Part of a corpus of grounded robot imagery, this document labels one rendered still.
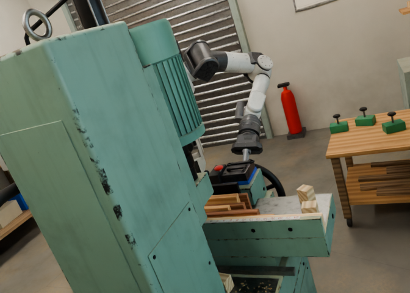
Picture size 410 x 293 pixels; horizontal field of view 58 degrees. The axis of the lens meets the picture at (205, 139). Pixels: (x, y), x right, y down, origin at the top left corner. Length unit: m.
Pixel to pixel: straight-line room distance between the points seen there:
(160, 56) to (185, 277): 0.49
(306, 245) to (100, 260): 0.52
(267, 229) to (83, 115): 0.58
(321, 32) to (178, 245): 3.34
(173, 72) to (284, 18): 3.09
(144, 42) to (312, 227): 0.60
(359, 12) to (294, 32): 0.60
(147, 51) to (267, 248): 0.59
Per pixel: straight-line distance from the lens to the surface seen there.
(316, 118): 4.15
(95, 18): 0.83
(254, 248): 1.05
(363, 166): 2.84
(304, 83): 4.04
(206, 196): 1.06
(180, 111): 0.91
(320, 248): 1.00
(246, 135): 1.47
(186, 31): 4.23
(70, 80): 0.60
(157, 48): 0.89
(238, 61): 1.66
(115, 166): 0.64
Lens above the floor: 1.48
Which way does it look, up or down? 17 degrees down
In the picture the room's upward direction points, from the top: 19 degrees counter-clockwise
